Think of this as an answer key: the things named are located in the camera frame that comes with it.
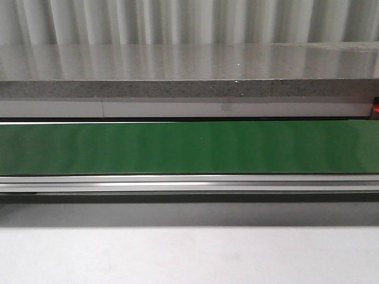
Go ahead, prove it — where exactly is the red plastic tray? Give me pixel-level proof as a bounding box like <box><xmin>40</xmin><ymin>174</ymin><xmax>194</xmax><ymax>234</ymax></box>
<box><xmin>371</xmin><ymin>97</ymin><xmax>379</xmax><ymax>120</ymax></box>

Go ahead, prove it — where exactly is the grey speckled stone counter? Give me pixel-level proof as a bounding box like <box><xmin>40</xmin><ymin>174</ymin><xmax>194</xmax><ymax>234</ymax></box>
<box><xmin>1</xmin><ymin>42</ymin><xmax>378</xmax><ymax>121</ymax></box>

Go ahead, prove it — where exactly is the green conveyor belt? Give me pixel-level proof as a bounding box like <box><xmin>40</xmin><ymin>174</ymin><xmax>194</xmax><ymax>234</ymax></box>
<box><xmin>1</xmin><ymin>120</ymin><xmax>378</xmax><ymax>202</ymax></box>

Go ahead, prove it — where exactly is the white corrugated curtain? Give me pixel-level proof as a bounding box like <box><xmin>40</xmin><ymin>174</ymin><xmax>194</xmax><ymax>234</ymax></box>
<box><xmin>1</xmin><ymin>1</ymin><xmax>378</xmax><ymax>46</ymax></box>

